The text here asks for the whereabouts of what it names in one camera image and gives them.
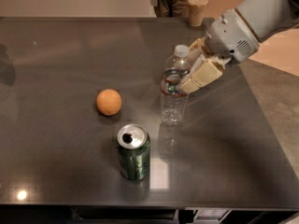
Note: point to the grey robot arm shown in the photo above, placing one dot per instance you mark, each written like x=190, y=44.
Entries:
x=266, y=18

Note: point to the orange ball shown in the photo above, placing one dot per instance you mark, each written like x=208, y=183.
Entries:
x=108, y=102

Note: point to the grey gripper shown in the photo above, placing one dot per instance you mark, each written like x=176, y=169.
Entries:
x=230, y=36

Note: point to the iced coffee plastic cup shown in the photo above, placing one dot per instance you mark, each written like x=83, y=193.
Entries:
x=196, y=12

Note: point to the clear plastic water bottle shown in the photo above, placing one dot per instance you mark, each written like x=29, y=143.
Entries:
x=173, y=101

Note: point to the green soda can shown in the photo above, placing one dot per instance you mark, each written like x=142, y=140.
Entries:
x=133, y=148

